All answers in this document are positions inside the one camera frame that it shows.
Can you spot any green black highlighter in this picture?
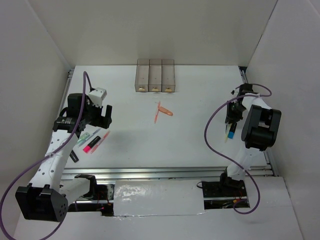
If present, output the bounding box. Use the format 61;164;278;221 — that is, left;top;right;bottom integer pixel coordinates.
69;150;79;163

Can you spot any yellow pen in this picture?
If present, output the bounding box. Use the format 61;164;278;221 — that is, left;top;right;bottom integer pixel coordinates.
224;124;230;143

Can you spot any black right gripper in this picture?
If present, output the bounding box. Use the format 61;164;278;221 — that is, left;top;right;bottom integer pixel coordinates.
225;100;248;124

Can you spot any right brown transparent container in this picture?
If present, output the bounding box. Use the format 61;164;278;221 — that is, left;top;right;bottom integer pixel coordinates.
161;59;176;93

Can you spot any orange pen cap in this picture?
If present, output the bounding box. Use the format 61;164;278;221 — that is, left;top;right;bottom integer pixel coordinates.
158;106;173;116

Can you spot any blue black highlighter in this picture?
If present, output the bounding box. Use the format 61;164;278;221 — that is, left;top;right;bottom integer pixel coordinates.
227;122;237;139

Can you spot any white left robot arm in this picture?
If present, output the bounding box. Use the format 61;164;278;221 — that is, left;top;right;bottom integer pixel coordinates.
15;88;112;222

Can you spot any aluminium frame rail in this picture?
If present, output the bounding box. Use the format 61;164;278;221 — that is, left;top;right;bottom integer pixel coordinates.
58;66;280;180

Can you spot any left brown transparent container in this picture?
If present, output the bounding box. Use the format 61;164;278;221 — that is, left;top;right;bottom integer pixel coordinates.
134;58;150;93

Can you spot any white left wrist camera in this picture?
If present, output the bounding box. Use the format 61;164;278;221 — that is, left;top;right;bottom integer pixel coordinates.
88;87;107;106

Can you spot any white front cover panel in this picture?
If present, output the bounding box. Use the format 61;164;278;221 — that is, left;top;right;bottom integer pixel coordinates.
113;180;205;217

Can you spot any orange pen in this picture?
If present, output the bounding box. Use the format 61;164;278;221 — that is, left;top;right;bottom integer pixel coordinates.
90;130;111;154
154;101;161;124

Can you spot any blue transparent pen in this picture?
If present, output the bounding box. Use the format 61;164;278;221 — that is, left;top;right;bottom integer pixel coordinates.
77;128;101;147

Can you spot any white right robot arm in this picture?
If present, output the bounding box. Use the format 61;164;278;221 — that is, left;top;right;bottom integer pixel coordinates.
218;83;282;196

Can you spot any pink black highlighter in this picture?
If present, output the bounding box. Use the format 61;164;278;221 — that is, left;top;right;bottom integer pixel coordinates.
83;136;101;153

